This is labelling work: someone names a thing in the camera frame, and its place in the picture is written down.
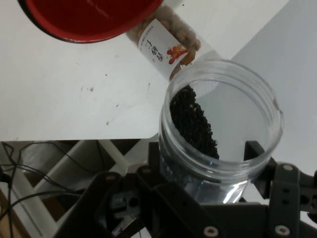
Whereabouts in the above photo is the clear jar with black seeds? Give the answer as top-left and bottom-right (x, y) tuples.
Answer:
(158, 59), (285, 204)

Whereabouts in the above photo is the thin black cable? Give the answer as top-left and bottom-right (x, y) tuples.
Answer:
(0, 141), (107, 224)

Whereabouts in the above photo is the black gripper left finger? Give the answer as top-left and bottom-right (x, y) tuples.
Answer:
(53, 141), (223, 238)

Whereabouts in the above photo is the white-lid jar of nuts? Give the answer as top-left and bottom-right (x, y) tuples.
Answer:
(125, 4), (203, 81)

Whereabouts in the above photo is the red bowl with black rim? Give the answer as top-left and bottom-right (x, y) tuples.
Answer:
(17, 0), (164, 44)

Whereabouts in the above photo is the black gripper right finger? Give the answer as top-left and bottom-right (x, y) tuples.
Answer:
(244, 140), (317, 238)

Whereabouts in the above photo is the white table leg frame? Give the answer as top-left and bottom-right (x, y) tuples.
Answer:
(0, 140), (151, 238)

